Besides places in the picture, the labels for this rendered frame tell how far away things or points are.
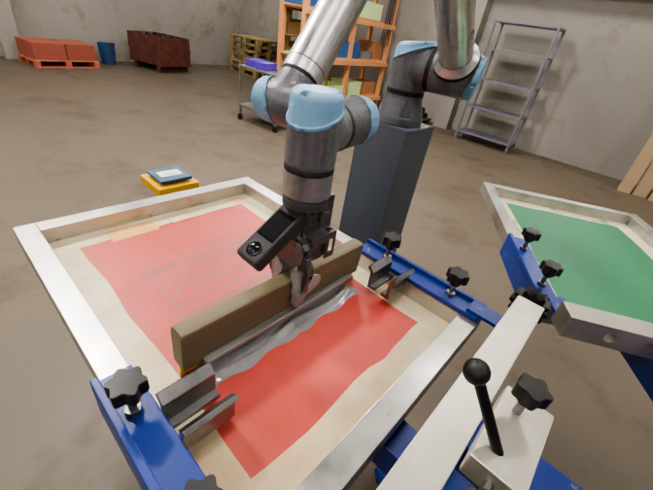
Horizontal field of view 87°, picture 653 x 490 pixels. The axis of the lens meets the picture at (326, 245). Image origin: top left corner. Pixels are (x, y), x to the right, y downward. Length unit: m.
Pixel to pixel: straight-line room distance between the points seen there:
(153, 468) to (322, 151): 0.42
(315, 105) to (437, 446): 0.43
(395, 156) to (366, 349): 0.66
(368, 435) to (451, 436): 0.10
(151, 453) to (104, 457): 1.19
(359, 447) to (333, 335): 0.22
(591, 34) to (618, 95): 1.03
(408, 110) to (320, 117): 0.71
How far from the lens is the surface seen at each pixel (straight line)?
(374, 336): 0.67
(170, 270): 0.79
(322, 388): 0.58
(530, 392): 0.47
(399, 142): 1.11
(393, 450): 0.60
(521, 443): 0.48
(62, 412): 1.84
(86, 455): 1.70
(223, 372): 0.58
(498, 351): 0.62
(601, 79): 7.36
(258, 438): 0.53
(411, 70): 1.13
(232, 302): 0.55
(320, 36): 0.67
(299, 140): 0.47
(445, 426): 0.50
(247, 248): 0.52
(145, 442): 0.50
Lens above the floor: 1.43
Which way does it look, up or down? 32 degrees down
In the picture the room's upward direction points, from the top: 10 degrees clockwise
